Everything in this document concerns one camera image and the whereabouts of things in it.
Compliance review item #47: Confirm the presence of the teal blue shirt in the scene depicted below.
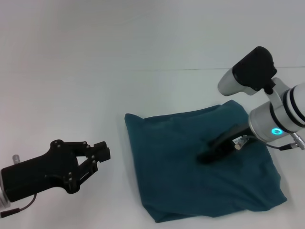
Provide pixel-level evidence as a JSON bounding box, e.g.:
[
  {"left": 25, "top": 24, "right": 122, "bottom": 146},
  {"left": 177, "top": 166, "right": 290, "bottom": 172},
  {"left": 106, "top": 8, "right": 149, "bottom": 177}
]
[{"left": 124, "top": 100, "right": 288, "bottom": 217}]

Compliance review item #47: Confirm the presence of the dark cable with red sleeve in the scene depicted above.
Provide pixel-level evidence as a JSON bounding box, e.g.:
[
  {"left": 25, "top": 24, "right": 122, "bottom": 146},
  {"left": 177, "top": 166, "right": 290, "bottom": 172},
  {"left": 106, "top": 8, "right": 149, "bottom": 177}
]
[{"left": 0, "top": 194, "right": 38, "bottom": 213}]

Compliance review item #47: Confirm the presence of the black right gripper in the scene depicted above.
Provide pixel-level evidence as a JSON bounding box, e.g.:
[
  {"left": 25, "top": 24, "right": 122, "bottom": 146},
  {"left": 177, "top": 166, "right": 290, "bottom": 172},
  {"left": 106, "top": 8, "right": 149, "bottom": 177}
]
[{"left": 196, "top": 124, "right": 254, "bottom": 164}]

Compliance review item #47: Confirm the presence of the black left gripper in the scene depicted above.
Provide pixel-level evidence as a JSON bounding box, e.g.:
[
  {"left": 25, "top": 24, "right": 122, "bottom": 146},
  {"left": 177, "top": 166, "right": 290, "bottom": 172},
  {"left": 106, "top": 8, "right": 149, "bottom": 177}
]
[{"left": 0, "top": 140, "right": 111, "bottom": 203}]

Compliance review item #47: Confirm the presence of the silver elbow plug grey cable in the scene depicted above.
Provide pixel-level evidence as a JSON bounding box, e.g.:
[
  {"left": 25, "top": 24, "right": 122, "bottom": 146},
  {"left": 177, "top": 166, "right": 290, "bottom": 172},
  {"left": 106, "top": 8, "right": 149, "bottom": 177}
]
[{"left": 233, "top": 135, "right": 282, "bottom": 151}]

